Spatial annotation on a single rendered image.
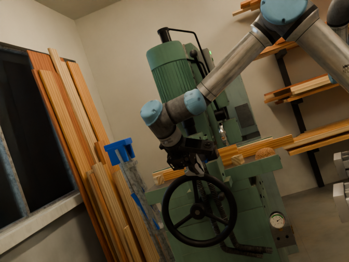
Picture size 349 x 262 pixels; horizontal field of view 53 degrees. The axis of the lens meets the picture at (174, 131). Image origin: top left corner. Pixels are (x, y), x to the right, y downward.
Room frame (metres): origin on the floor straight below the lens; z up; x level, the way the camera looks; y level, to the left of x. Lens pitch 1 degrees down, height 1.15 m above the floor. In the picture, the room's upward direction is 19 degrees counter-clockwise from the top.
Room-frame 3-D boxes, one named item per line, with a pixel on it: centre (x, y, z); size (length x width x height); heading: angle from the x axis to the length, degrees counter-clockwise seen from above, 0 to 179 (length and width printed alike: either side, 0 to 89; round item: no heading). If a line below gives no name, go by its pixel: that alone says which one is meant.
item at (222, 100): (1.81, -0.27, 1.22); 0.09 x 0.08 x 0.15; 166
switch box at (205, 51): (1.92, -0.29, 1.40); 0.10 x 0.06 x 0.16; 166
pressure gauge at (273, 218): (1.37, -0.27, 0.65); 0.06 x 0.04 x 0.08; 76
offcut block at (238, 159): (1.47, -0.21, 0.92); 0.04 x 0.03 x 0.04; 54
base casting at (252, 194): (1.76, -0.10, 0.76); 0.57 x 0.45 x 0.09; 166
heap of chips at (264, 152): (1.49, -0.33, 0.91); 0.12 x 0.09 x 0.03; 166
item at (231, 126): (1.78, -0.27, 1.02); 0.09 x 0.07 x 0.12; 76
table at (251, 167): (1.53, -0.09, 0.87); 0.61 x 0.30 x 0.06; 76
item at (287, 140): (1.61, -0.18, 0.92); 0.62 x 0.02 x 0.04; 76
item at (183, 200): (1.58, -0.06, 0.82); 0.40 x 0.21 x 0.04; 76
